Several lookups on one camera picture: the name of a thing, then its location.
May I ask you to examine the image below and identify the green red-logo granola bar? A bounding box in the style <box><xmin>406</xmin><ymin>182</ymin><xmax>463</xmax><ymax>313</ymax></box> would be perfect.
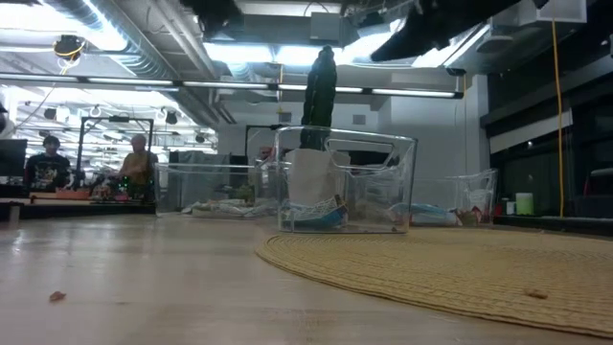
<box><xmin>457</xmin><ymin>189</ymin><xmax>495</xmax><ymax>227</ymax></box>

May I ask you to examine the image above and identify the green blue granola bar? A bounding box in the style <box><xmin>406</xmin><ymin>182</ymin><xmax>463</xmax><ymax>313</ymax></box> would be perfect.
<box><xmin>215</xmin><ymin>197</ymin><xmax>280</xmax><ymax>220</ymax></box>

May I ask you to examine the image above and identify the yellow extension cable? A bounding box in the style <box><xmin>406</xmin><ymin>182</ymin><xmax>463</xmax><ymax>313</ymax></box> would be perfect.
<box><xmin>549</xmin><ymin>18</ymin><xmax>567</xmax><ymax>219</ymax></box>

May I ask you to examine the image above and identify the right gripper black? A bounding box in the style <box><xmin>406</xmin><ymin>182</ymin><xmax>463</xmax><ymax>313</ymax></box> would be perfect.
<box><xmin>371</xmin><ymin>0</ymin><xmax>523</xmax><ymax>63</ymax></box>

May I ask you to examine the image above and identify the black computer monitor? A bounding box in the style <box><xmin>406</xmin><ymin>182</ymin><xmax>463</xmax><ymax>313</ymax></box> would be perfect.
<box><xmin>0</xmin><ymin>138</ymin><xmax>29</xmax><ymax>178</ymax></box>

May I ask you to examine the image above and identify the person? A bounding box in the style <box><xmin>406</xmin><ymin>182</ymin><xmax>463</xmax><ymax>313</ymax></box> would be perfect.
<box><xmin>23</xmin><ymin>135</ymin><xmax>73</xmax><ymax>193</ymax></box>
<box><xmin>117</xmin><ymin>133</ymin><xmax>159</xmax><ymax>200</ymax></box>

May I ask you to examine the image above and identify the black ceiling cable reel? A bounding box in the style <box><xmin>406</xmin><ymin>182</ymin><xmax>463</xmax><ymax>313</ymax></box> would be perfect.
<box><xmin>51</xmin><ymin>34</ymin><xmax>88</xmax><ymax>66</ymax></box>

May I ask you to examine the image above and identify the white ceiling box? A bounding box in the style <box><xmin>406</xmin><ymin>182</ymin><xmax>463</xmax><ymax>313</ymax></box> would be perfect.
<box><xmin>535</xmin><ymin>0</ymin><xmax>588</xmax><ymax>25</ymax></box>

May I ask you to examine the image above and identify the round yellow woven placemat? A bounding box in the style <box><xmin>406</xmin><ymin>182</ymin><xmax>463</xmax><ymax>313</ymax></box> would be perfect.
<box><xmin>255</xmin><ymin>227</ymin><xmax>613</xmax><ymax>339</ymax></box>

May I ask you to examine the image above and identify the long clear plastic bin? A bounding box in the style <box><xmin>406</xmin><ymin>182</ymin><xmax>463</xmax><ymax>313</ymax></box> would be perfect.
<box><xmin>274</xmin><ymin>125</ymin><xmax>420</xmax><ymax>236</ymax></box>

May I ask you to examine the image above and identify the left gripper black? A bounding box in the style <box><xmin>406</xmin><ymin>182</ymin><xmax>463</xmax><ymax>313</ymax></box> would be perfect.
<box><xmin>181</xmin><ymin>0</ymin><xmax>241</xmax><ymax>33</ymax></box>

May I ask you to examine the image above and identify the long LED light bar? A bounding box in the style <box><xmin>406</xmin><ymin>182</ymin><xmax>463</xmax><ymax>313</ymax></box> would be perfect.
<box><xmin>0</xmin><ymin>71</ymin><xmax>465</xmax><ymax>101</ymax></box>

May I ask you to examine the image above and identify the silver ventilation duct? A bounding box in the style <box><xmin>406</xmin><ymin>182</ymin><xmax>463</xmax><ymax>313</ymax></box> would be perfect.
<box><xmin>40</xmin><ymin>0</ymin><xmax>240</xmax><ymax>128</ymax></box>

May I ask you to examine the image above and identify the black background rig frame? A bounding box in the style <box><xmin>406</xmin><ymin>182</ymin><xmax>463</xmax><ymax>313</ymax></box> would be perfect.
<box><xmin>75</xmin><ymin>114</ymin><xmax>155</xmax><ymax>193</ymax></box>

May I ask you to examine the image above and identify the pale green cylinder container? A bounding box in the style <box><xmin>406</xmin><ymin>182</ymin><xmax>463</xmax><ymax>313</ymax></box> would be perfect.
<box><xmin>514</xmin><ymin>192</ymin><xmax>535</xmax><ymax>217</ymax></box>

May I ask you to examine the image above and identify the green cactus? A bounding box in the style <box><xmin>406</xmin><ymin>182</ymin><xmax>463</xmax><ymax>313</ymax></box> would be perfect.
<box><xmin>300</xmin><ymin>45</ymin><xmax>338</xmax><ymax>150</ymax></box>

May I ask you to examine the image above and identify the blue white granola bar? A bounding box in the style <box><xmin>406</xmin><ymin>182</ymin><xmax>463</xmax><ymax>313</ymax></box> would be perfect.
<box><xmin>390</xmin><ymin>202</ymin><xmax>462</xmax><ymax>227</ymax></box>

